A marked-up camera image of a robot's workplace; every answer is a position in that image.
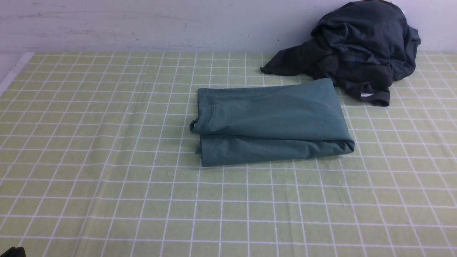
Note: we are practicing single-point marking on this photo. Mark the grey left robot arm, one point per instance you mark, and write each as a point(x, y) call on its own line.
point(14, 252)

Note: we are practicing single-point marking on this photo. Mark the dark grey crumpled garment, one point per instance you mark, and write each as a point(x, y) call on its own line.
point(375, 32)

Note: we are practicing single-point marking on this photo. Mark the green long-sleeved shirt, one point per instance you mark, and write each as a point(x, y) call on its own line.
point(261, 124)

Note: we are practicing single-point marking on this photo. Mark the dark brown crumpled garment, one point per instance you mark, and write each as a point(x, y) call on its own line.
point(362, 81)

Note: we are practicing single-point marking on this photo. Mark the green checkered tablecloth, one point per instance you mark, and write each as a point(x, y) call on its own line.
point(97, 161)

